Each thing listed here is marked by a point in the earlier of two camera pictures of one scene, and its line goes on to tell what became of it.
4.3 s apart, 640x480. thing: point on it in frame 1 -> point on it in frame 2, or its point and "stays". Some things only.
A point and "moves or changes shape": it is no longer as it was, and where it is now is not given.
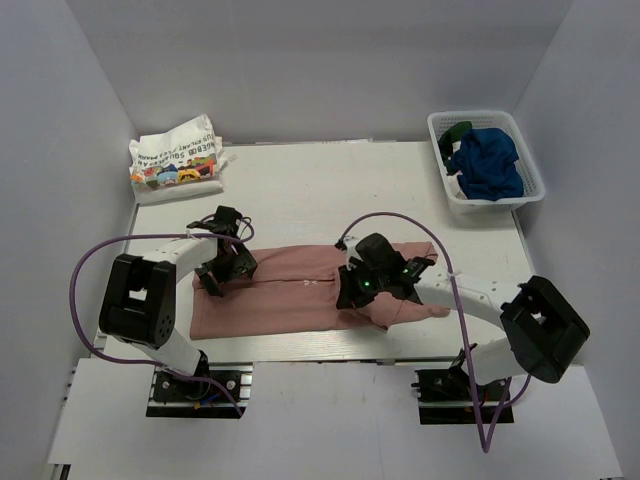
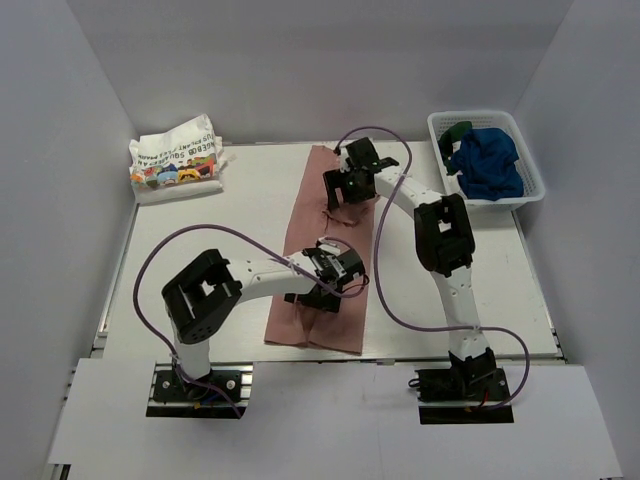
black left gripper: x=244 y=263 -> x=330 y=303
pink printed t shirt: x=292 y=290 moves or changes shape
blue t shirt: x=485 y=163 stays
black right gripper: x=350 y=297 -> x=337 y=179
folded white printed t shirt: x=186 y=163 stays
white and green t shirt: x=450 y=142 stays
